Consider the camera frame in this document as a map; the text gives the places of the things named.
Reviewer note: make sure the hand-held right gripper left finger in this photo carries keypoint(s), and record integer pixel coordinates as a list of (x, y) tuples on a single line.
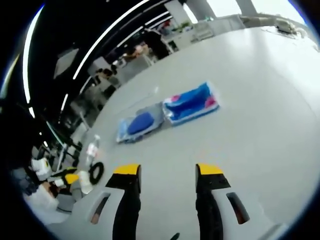
[(127, 200)]

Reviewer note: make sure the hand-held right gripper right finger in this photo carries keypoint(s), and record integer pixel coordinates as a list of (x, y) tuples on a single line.
[(207, 200)]

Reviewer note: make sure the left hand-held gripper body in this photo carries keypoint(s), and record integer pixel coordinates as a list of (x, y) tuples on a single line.
[(40, 167)]

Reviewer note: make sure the clear plastic bottle red label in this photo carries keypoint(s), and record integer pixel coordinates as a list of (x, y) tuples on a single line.
[(92, 150)]

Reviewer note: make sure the wet wipes packet blue lid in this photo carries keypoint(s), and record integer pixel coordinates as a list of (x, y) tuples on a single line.
[(140, 123)]

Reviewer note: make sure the blue pink tissue packet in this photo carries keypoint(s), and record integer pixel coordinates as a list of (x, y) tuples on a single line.
[(190, 105)]

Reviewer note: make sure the white table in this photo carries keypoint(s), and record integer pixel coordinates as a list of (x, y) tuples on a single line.
[(250, 150)]

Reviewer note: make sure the white mesh office chair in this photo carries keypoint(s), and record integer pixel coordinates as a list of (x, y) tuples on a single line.
[(202, 31)]

